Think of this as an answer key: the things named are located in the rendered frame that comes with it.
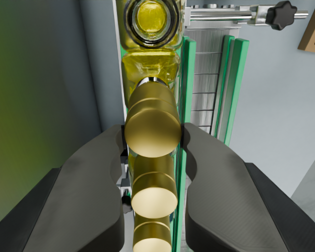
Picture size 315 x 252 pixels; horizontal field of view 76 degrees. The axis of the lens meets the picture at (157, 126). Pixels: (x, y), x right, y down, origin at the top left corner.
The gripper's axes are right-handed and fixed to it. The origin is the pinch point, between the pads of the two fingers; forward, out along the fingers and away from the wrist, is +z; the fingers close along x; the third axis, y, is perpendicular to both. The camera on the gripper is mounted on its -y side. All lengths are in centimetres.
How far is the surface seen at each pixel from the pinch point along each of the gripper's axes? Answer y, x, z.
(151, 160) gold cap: 4.1, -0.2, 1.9
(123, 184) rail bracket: 24.3, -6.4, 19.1
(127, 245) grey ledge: 60, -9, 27
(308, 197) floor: 145, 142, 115
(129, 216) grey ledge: 45, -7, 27
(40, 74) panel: -0.4, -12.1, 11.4
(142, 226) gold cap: 10.1, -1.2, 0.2
